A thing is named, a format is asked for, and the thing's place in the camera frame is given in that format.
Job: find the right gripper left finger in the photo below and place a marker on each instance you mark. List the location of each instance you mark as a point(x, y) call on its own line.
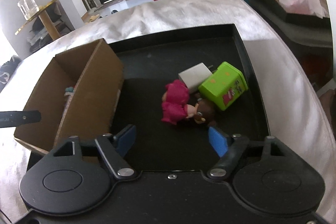
point(110, 151)

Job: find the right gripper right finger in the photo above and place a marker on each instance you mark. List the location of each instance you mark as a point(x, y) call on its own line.
point(234, 151)

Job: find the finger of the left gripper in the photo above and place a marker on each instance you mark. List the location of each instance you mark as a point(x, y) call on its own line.
point(18, 118)

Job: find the green toy box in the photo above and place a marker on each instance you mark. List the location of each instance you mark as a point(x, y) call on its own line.
point(224, 86)

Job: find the pink dress doll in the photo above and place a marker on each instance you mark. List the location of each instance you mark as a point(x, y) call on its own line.
point(175, 106)

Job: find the blue grey toy figure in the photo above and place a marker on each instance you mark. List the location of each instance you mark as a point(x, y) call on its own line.
point(69, 91)

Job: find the white charger plug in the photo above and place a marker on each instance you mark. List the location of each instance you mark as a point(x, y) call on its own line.
point(195, 76)

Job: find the black bag on bed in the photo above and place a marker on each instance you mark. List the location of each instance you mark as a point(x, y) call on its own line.
point(7, 70)

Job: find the brown cardboard box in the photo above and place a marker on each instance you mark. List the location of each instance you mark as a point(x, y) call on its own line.
point(96, 73)

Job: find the white bed blanket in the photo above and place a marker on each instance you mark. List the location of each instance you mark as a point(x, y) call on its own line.
point(295, 114)

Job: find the black tray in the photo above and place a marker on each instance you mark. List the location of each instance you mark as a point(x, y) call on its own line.
point(147, 103)

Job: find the gold rimmed side table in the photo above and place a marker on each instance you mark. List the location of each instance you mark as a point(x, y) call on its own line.
point(46, 21)

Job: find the clear glass jar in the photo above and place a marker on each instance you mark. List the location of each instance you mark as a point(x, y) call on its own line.
point(28, 8)

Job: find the large open black box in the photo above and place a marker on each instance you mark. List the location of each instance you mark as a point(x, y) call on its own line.
point(305, 22)

